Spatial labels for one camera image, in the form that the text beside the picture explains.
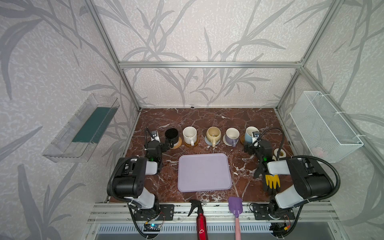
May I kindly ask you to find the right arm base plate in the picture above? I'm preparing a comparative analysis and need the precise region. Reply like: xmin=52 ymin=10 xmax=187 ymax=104
xmin=250 ymin=203 xmax=296 ymax=221

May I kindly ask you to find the woven rattan coaster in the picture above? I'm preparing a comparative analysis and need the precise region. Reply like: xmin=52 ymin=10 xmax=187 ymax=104
xmin=172 ymin=137 xmax=183 ymax=149

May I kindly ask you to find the right brown wooden coaster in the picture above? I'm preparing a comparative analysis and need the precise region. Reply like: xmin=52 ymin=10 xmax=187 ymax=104
xmin=240 ymin=135 xmax=245 ymax=145

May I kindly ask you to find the white tape roll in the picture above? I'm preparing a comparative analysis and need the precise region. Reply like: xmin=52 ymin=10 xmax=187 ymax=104
xmin=273 ymin=149 xmax=287 ymax=161

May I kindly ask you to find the clear wall shelf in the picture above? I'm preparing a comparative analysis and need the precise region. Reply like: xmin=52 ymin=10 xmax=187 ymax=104
xmin=42 ymin=94 xmax=120 ymax=163

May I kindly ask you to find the beige ceramic mug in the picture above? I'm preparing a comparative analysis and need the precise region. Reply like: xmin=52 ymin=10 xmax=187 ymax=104
xmin=206 ymin=127 xmax=222 ymax=148

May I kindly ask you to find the left brown wooden coaster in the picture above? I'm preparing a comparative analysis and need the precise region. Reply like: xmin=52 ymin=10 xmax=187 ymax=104
xmin=184 ymin=138 xmax=199 ymax=148

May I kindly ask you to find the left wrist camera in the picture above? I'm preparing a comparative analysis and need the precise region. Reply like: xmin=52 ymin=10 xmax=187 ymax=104
xmin=151 ymin=131 xmax=160 ymax=142

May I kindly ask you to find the white speckled mug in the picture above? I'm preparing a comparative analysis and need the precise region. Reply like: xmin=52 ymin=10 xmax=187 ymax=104
xmin=183 ymin=126 xmax=198 ymax=138

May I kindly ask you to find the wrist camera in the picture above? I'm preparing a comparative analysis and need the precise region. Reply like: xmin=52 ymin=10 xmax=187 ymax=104
xmin=252 ymin=131 xmax=260 ymax=143
xmin=151 ymin=131 xmax=160 ymax=142

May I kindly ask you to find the green-lit circuit board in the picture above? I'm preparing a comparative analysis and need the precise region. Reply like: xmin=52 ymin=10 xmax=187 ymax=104
xmin=144 ymin=222 xmax=163 ymax=232

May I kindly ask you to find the lilac plastic tray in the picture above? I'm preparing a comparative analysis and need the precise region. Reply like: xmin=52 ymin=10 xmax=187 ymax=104
xmin=178 ymin=153 xmax=232 ymax=193

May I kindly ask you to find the brown wooden coaster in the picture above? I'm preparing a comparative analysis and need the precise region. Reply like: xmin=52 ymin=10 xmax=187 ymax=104
xmin=240 ymin=135 xmax=245 ymax=145
xmin=184 ymin=138 xmax=199 ymax=148

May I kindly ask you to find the pink item in basket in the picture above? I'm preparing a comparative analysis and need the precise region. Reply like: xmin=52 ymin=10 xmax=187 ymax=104
xmin=311 ymin=147 xmax=327 ymax=159

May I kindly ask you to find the yellow black work glove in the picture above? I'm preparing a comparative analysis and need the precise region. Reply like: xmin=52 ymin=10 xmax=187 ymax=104
xmin=262 ymin=175 xmax=281 ymax=196

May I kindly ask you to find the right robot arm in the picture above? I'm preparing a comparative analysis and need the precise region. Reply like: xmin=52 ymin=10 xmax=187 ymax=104
xmin=244 ymin=127 xmax=341 ymax=220

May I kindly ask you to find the white grey-handled mug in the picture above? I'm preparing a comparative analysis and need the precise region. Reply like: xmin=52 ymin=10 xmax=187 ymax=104
xmin=224 ymin=128 xmax=240 ymax=147

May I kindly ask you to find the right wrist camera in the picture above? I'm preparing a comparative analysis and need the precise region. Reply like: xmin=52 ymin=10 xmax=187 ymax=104
xmin=252 ymin=131 xmax=260 ymax=143

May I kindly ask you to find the black cup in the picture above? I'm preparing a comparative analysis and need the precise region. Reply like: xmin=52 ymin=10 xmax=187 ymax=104
xmin=165 ymin=128 xmax=179 ymax=148

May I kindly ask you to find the red spray bottle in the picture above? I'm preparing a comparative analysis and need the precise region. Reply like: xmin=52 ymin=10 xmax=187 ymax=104
xmin=188 ymin=200 xmax=209 ymax=240

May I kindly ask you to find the blue woven coaster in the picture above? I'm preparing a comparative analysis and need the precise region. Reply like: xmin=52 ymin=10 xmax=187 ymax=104
xmin=205 ymin=137 xmax=221 ymax=146

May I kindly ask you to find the white wire basket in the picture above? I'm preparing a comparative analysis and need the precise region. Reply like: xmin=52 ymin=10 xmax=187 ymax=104
xmin=290 ymin=91 xmax=364 ymax=163

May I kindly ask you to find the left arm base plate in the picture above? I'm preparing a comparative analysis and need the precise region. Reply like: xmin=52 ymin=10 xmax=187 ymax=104
xmin=134 ymin=204 xmax=175 ymax=221

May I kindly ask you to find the white blue mug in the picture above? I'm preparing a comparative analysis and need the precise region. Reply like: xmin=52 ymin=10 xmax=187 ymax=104
xmin=245 ymin=127 xmax=259 ymax=144

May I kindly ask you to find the purple pink-handled scoop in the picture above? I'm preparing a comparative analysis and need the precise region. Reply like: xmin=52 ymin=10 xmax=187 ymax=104
xmin=229 ymin=197 xmax=243 ymax=240

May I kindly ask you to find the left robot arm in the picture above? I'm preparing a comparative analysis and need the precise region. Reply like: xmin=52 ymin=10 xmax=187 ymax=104
xmin=107 ymin=128 xmax=170 ymax=220

